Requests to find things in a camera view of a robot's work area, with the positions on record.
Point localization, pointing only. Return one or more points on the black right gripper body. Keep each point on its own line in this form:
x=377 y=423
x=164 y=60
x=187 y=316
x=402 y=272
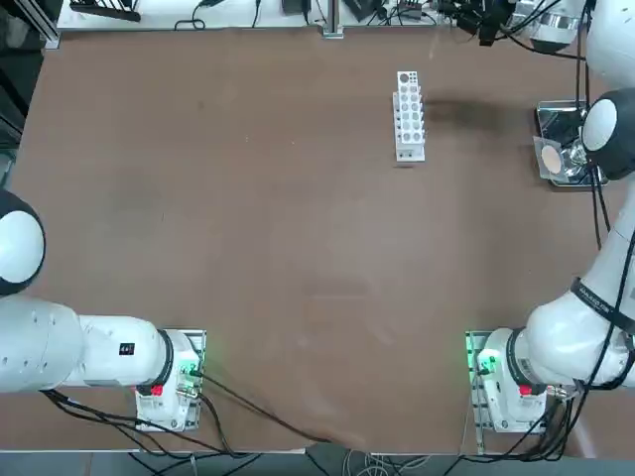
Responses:
x=516 y=27

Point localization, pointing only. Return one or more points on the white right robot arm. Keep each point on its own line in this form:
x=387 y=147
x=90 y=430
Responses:
x=560 y=347

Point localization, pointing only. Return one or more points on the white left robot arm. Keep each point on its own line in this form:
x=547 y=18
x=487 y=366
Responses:
x=49 y=347

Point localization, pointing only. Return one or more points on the steel tray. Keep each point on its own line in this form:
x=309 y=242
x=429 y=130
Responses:
x=558 y=116

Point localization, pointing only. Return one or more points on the white test tube rack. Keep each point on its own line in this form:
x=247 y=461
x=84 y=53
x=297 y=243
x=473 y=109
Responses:
x=411 y=154

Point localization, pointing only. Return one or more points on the small black power adapter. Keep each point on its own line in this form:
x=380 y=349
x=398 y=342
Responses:
x=296 y=5

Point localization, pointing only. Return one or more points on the aluminium camera post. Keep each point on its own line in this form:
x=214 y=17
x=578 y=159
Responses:
x=333 y=20

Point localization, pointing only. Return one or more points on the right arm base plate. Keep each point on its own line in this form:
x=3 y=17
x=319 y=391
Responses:
x=471 y=347

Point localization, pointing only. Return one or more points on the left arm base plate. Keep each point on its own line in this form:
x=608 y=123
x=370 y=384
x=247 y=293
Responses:
x=201 y=342

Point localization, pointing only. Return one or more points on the aluminium profile rail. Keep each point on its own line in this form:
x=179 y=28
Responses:
x=49 y=35

